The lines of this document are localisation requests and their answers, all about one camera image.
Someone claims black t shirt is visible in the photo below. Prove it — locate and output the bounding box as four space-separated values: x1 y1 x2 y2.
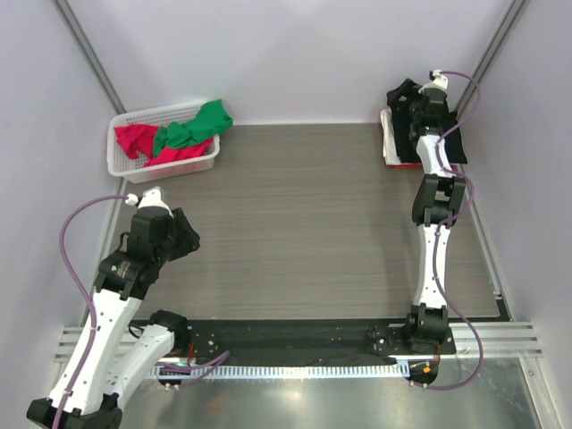
380 78 467 166

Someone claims white perforated plastic basket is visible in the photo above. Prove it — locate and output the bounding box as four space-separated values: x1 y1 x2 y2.
106 100 232 183

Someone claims green t shirt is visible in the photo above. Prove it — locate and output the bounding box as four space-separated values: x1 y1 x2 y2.
152 99 233 157

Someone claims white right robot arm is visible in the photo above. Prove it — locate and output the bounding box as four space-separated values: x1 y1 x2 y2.
402 85 466 354

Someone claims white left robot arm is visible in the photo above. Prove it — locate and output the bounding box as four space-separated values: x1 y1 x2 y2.
26 206 200 428

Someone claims folded white t shirt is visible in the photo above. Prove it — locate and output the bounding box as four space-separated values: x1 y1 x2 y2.
380 107 401 166

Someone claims pink t shirt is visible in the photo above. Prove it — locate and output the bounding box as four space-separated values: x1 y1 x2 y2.
114 122 215 167

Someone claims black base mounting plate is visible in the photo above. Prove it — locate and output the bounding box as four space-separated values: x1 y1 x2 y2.
175 318 457 367

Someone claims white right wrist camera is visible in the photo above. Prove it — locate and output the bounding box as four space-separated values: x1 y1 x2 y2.
418 70 449 94

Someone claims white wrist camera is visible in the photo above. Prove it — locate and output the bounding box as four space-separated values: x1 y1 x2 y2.
124 187 172 219
418 70 449 94

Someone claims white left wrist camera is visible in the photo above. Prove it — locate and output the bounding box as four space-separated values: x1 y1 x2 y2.
124 187 172 219

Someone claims white slotted cable duct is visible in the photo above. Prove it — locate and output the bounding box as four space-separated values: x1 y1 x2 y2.
151 363 410 381

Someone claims right aluminium frame post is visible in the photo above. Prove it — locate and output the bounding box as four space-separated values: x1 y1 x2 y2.
455 0 530 119

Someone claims aluminium frame post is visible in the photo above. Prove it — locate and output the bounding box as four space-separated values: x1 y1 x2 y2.
51 0 126 114
455 0 530 119

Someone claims left aluminium frame post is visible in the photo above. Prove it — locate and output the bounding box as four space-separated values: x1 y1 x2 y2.
51 0 126 114

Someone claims aluminium front rail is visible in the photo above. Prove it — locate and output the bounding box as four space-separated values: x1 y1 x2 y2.
53 322 543 364

